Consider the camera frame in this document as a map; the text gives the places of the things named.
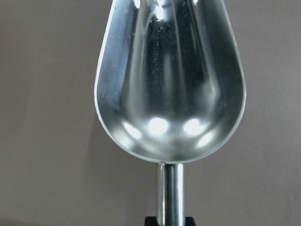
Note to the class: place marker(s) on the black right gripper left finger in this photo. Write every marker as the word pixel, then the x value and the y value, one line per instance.
pixel 151 220

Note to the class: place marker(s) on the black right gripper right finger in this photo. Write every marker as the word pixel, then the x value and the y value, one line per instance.
pixel 188 220

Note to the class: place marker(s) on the metal ice scoop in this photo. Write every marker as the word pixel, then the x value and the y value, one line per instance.
pixel 169 87

